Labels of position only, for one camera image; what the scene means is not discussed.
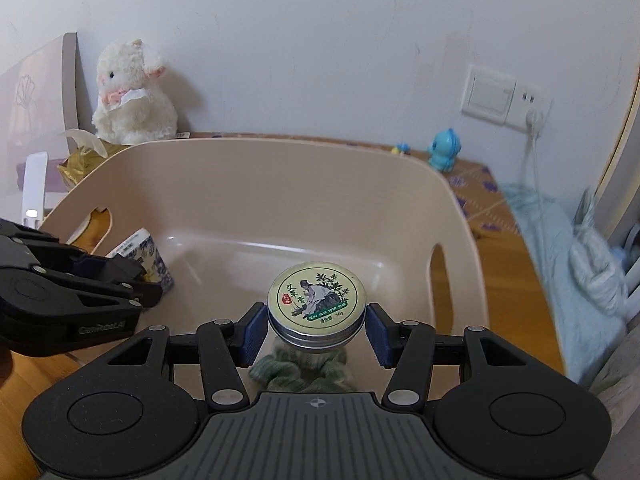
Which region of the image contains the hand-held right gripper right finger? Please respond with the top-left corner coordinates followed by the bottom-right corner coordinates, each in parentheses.
top-left (365, 302), bottom-right (547, 407)

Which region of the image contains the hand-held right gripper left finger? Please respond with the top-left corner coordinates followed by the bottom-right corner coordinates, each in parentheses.
top-left (93, 302), bottom-right (269, 407)

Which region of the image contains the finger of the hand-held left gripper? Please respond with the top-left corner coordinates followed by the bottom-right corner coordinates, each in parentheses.
top-left (37, 270), bottom-right (164, 312)
top-left (0, 217), bottom-right (149, 286)

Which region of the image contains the blue and white patterned cup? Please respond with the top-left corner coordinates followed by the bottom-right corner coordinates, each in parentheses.
top-left (105, 227), bottom-right (176, 293)

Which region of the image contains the round tin with green label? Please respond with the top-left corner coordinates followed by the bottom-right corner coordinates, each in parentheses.
top-left (266, 261), bottom-right (367, 350)

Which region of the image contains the beige plastic basket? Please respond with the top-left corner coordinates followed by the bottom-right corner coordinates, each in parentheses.
top-left (42, 137), bottom-right (491, 386)

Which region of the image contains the green knitted cloth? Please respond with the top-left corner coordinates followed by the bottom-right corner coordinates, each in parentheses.
top-left (249, 347), bottom-right (354, 394)

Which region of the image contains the gold tissue pack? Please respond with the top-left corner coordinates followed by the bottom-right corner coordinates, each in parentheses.
top-left (56, 128), bottom-right (132, 194)

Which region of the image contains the white upright device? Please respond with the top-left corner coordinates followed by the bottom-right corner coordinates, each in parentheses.
top-left (22, 152), bottom-right (49, 231)

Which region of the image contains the white plush lamb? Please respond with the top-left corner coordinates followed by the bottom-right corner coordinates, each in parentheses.
top-left (92, 37), bottom-right (181, 146)

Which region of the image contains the light blue blanket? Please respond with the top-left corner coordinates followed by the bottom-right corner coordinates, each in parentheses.
top-left (499, 182), bottom-right (632, 387)

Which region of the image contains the pale picture board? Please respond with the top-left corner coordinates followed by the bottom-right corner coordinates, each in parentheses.
top-left (0, 32), bottom-right (82, 162)

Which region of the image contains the blue toy figure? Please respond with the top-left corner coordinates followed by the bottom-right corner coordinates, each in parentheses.
top-left (427, 128), bottom-right (464, 174)

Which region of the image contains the grey striped cloth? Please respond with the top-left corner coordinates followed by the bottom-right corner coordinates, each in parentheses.
top-left (569, 187), bottom-right (629, 317)

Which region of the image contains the white cable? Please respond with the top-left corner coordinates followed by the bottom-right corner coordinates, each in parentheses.
top-left (522, 127), bottom-right (547, 201)

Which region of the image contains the white wall switch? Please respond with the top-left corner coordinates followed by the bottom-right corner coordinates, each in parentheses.
top-left (461, 63), bottom-right (517, 126)

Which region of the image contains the white wall socket with plug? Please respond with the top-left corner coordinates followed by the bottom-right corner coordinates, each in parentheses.
top-left (514, 86), bottom-right (554, 137)

